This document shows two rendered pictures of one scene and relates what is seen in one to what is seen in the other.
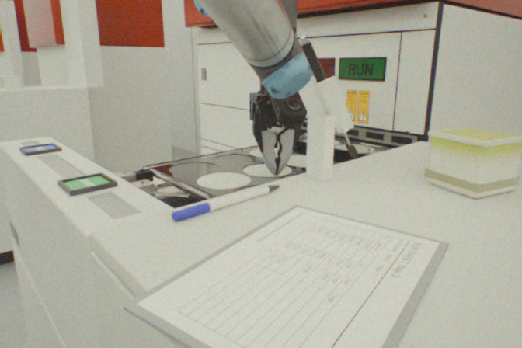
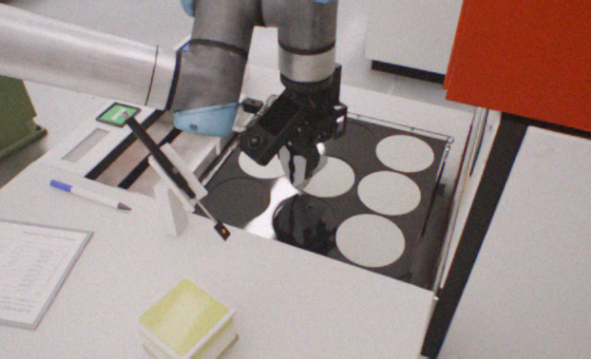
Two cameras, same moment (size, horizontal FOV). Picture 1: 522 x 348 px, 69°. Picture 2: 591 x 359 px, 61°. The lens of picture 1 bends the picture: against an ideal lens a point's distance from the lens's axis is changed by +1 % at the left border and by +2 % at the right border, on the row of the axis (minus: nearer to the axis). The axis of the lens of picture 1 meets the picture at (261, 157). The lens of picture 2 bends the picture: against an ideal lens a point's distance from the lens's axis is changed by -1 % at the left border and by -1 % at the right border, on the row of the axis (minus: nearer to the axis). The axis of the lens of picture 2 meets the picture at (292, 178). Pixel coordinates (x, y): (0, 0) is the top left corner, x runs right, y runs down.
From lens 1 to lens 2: 0.78 m
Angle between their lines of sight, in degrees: 61
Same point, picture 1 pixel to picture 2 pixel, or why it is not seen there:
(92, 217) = (61, 149)
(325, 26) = not seen: hidden behind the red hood
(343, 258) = (3, 276)
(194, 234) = (34, 201)
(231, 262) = not seen: outside the picture
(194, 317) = not seen: outside the picture
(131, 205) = (86, 153)
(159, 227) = (43, 183)
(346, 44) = not seen: hidden behind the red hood
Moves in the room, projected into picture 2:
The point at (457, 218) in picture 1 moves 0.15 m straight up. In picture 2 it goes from (93, 336) to (48, 251)
